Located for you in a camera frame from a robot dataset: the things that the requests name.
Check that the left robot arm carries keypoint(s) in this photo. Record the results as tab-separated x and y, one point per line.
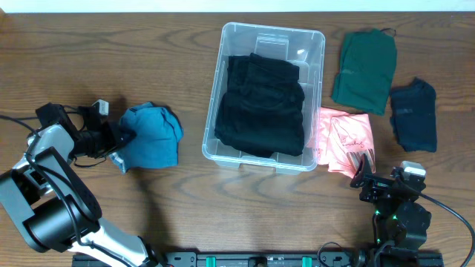
51	206

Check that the dark green garment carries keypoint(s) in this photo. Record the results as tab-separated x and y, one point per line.
366	69

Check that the coral pink folded shirt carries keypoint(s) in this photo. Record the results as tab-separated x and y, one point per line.
343	139

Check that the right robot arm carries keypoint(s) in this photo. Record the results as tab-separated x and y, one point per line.
399	223

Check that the blue garment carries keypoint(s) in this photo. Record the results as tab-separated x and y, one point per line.
158	133

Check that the dark navy garment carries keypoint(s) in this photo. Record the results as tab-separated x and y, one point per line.
414	116

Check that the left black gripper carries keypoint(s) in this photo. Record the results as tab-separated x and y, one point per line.
112	138

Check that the clear plastic storage bin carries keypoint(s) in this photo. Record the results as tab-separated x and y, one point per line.
304	48

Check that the black mounting rail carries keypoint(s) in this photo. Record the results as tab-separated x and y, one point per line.
325	258

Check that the black garment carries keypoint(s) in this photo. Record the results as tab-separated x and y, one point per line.
261	111

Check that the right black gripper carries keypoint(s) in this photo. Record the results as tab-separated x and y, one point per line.
364	176

